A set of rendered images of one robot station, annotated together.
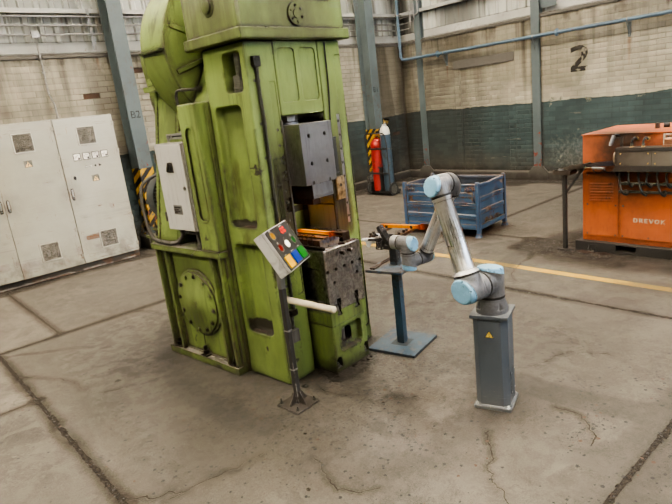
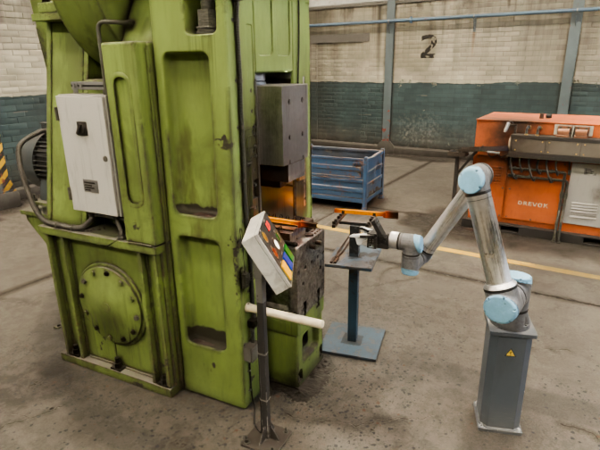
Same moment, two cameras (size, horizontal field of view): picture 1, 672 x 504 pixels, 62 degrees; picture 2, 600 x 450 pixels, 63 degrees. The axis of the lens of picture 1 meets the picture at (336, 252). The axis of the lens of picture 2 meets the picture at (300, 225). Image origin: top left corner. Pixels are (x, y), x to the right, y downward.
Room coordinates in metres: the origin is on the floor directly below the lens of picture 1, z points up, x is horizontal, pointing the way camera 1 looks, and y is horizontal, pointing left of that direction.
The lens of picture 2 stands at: (1.26, 0.80, 1.87)
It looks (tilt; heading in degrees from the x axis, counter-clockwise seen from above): 18 degrees down; 343
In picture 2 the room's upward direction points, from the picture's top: 1 degrees counter-clockwise
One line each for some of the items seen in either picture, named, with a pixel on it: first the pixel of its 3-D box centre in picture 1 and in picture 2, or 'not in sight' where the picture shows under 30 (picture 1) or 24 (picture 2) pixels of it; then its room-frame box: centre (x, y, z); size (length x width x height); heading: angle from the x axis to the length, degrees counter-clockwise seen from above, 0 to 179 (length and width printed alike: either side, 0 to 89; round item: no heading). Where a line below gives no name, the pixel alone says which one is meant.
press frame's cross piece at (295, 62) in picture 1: (277, 81); (238, 26); (4.05, 0.26, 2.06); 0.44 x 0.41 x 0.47; 46
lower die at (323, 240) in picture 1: (308, 238); (265, 228); (3.92, 0.19, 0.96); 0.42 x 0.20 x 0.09; 46
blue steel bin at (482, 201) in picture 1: (453, 203); (335, 175); (7.58, -1.70, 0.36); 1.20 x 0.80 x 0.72; 46
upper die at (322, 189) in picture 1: (301, 189); (263, 167); (3.92, 0.19, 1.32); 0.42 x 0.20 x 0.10; 46
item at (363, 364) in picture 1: (349, 366); (306, 377); (3.74, 0.00, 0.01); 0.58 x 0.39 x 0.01; 136
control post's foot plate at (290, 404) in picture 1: (297, 397); (266, 431); (3.31, 0.36, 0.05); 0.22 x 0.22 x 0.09; 46
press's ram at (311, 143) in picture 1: (301, 152); (265, 121); (3.95, 0.16, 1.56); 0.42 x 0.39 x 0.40; 46
